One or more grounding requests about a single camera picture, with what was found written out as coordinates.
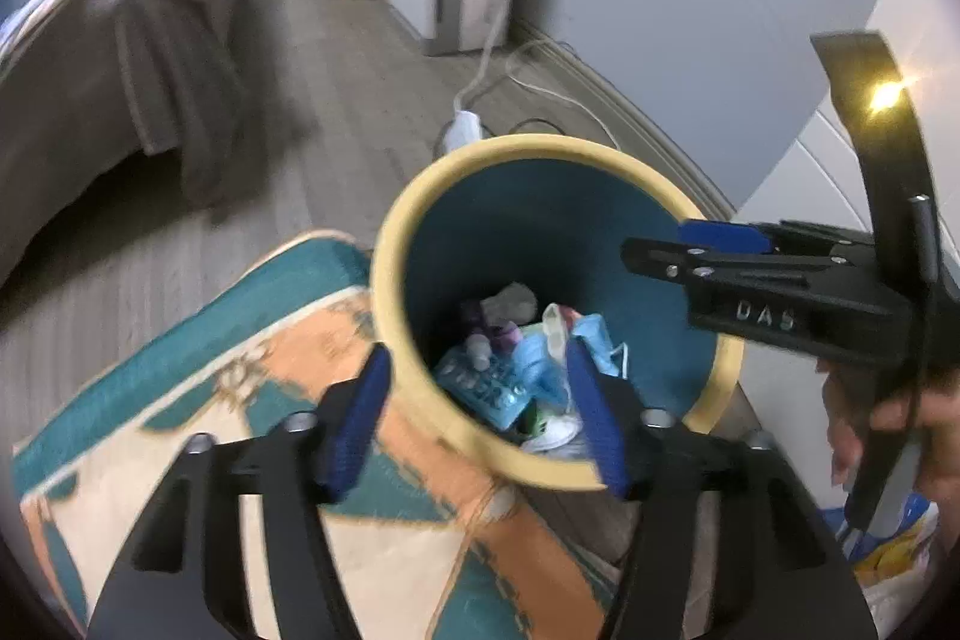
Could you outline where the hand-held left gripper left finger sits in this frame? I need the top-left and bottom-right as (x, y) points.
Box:
(86, 347), (395, 640)

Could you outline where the white power strip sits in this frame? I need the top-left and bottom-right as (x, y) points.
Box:
(433, 111), (487, 155)

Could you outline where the white power cable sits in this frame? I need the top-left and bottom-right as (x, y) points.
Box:
(454, 2), (511, 120)

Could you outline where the black cable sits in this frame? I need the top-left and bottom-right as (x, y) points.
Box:
(510, 119), (582, 142)

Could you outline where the teal orange patterned mat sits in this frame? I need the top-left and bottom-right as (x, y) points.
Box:
(11, 227), (623, 640)

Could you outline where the person's right hand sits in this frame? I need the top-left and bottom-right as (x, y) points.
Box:
(821, 359), (960, 513)

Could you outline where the yellow blue plastic bag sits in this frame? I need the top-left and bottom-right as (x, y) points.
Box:
(821, 490), (942, 592)

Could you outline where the clear plastic bag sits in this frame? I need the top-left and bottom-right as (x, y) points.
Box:
(540, 302), (582, 363)

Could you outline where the light blue face mask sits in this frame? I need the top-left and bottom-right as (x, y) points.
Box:
(517, 314), (627, 405)

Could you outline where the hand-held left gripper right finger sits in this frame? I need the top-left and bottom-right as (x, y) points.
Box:
(564, 336), (878, 640)

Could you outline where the white blue packet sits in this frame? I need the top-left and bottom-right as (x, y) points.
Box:
(433, 347), (545, 427)

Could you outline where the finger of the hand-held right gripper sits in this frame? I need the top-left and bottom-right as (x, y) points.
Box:
(621, 237), (880, 296)
(679, 218), (878, 262)

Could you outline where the white cabinet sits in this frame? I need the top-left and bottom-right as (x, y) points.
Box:
(739, 0), (960, 386)

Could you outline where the white tissue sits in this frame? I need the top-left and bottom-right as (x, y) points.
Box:
(521, 415), (593, 457)

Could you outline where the yellow bin with teal inside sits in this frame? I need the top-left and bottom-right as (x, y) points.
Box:
(371, 134), (745, 491)

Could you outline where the grey tissue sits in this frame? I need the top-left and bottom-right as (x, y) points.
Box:
(484, 282), (537, 320)

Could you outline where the bed with grey blanket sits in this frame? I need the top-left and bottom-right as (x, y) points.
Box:
(0, 0), (252, 289)

